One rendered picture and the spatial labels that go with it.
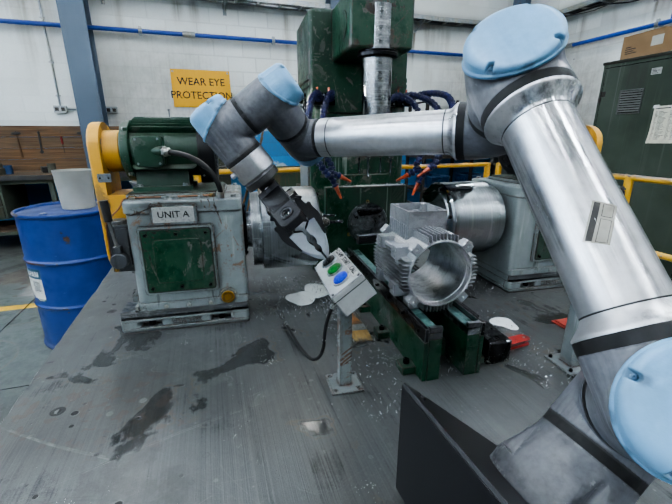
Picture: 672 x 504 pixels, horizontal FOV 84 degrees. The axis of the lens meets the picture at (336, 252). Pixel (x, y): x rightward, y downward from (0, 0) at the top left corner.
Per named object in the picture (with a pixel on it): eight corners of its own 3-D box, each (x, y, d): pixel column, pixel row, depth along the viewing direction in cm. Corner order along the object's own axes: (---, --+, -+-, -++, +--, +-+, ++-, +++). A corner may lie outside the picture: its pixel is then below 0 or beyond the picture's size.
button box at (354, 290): (326, 283, 83) (312, 266, 81) (351, 263, 83) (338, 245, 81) (346, 318, 67) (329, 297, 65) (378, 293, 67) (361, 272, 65)
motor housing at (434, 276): (371, 284, 104) (373, 217, 99) (434, 278, 109) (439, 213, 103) (399, 316, 86) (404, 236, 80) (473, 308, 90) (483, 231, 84)
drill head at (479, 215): (396, 245, 143) (399, 178, 136) (490, 238, 152) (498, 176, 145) (426, 266, 120) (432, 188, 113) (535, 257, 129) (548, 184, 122)
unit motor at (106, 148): (126, 257, 119) (101, 116, 106) (233, 250, 126) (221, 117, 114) (97, 288, 95) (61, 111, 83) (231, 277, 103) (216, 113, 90)
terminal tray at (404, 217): (388, 230, 101) (389, 203, 99) (424, 227, 103) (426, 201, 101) (406, 241, 90) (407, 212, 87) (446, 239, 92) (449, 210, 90)
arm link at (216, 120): (218, 88, 62) (179, 120, 63) (262, 144, 66) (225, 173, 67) (226, 89, 69) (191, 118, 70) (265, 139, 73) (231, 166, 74)
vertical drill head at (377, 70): (341, 173, 131) (341, 13, 116) (389, 172, 135) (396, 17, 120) (355, 178, 114) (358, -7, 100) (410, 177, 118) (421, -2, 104)
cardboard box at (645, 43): (618, 62, 353) (623, 37, 347) (645, 63, 358) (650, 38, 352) (660, 54, 316) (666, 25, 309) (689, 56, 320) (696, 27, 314)
